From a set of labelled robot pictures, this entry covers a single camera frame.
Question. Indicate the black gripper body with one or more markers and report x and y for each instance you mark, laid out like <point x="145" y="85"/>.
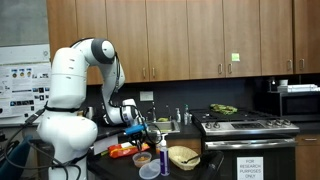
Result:
<point x="137" y="138"/>

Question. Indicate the silver metal fork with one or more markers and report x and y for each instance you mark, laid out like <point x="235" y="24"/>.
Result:
<point x="141" y="154"/>

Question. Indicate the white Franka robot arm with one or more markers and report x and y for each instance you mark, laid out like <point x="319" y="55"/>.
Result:
<point x="66" y="83"/>

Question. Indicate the clear container of baked beans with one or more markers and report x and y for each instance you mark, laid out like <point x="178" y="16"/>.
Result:
<point x="142" y="160"/>

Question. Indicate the black plastic spoon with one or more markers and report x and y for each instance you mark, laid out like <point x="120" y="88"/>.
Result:
<point x="186" y="161"/>

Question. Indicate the flat white box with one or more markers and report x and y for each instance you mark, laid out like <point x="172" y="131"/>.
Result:
<point x="298" y="88"/>

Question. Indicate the orange snack package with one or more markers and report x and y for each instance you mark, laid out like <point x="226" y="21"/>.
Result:
<point x="123" y="151"/>

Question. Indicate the clear round plastic lid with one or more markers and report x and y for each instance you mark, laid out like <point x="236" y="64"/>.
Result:
<point x="155" y="162"/>

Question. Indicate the purple pump bottle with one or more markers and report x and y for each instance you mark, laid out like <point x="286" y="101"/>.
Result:
<point x="164" y="160"/>

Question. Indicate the clear empty plastic bowl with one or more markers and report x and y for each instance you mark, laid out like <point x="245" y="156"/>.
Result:
<point x="148" y="172"/>

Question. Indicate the chrome sink faucet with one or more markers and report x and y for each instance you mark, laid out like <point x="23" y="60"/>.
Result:
<point x="153" y="113"/>

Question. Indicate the yellow green sponge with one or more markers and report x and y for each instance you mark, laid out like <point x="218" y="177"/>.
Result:
<point x="162" y="119"/>

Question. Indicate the white laminated paper sheet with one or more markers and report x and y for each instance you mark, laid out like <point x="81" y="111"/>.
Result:
<point x="105" y="145"/>

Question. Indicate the stainless steel sink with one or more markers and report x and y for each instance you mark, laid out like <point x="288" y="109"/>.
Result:
<point x="168" y="126"/>

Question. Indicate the black utility cart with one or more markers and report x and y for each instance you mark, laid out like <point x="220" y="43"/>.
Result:
<point x="110" y="166"/>

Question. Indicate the cream woven oval basket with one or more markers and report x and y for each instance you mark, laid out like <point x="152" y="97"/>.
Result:
<point x="181" y="156"/>

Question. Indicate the clear hand soap bottle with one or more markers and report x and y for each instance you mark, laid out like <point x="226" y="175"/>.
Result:
<point x="178" y="116"/>

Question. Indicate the clear water bottle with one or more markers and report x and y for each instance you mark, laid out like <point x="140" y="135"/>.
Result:
<point x="186" y="116"/>

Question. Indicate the stainless steel stove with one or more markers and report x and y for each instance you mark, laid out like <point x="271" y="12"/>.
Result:
<point x="250" y="133"/>

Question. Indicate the white research purposes sign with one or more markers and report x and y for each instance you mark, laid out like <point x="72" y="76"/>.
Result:
<point x="250" y="168"/>

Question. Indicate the blue chair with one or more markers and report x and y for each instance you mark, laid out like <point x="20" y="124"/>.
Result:
<point x="15" y="160"/>

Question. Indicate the green sticky note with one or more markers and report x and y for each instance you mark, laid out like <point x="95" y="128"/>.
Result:
<point x="235" y="57"/>

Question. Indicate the black microwave oven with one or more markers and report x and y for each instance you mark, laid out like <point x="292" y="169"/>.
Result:
<point x="300" y="105"/>

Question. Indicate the white wall notice paper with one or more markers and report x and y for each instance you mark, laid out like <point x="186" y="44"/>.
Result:
<point x="146" y="96"/>

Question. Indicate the wooden wall cabinets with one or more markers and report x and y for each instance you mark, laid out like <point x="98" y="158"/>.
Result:
<point x="183" y="33"/>

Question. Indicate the white wall poster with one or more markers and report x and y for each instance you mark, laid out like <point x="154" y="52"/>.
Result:
<point x="23" y="90"/>

